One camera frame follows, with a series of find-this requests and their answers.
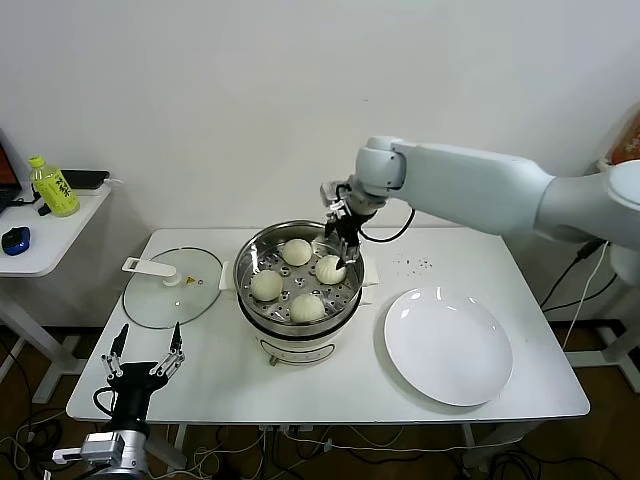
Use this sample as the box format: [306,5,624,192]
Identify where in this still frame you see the white side table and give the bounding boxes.
[567,158,640,386]
[0,182,115,404]

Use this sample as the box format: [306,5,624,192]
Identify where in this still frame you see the white electric cooking pot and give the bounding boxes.
[219,253,381,369]

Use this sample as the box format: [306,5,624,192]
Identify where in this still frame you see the yellow green tea bottle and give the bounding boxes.
[30,154,82,219]

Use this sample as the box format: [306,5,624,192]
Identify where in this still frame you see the white steamed baozi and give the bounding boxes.
[282,238,312,266]
[290,293,325,325]
[314,254,347,285]
[249,269,285,302]

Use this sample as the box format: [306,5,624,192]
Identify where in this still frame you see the perforated steel steamer basket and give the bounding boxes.
[234,219,365,337]

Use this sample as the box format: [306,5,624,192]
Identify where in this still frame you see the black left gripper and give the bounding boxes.
[99,321,186,432]

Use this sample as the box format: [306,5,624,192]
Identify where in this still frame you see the white hanging cable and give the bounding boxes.
[562,239,612,351]

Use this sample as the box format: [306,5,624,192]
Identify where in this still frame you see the black power adapter cable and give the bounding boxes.
[541,238,625,314]

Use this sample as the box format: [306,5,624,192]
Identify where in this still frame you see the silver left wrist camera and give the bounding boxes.
[52,433,119,462]

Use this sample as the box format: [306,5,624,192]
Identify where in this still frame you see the glass lid with white handle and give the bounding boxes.
[122,245,225,330]

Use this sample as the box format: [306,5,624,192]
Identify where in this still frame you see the round white plate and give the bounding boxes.
[383,286,515,407]

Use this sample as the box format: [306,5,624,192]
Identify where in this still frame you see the black smartphone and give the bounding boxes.
[60,169,112,191]

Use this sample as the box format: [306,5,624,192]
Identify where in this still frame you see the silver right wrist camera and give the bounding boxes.
[319,180,349,207]

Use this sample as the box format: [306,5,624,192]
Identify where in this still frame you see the blue computer mouse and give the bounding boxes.
[2,225,33,256]

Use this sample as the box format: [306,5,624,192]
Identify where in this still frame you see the orange snack bag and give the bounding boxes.
[609,102,640,164]

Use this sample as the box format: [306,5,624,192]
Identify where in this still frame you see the white power strip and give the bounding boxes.
[258,423,315,434]

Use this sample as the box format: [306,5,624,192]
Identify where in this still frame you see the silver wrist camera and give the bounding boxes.
[52,433,119,462]
[319,180,349,207]

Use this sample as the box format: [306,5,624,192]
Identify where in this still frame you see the scattered black crumbs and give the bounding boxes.
[397,255,435,276]

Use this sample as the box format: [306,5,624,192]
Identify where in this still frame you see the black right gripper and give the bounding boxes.
[323,201,375,272]

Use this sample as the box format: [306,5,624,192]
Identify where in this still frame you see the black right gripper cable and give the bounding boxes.
[358,207,417,244]

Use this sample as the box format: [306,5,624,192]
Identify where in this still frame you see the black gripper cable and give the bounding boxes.
[358,207,417,244]
[92,387,117,416]

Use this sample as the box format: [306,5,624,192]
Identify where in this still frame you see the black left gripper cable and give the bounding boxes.
[92,387,117,416]

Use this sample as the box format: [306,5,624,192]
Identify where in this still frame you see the black laptop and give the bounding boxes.
[0,127,25,216]

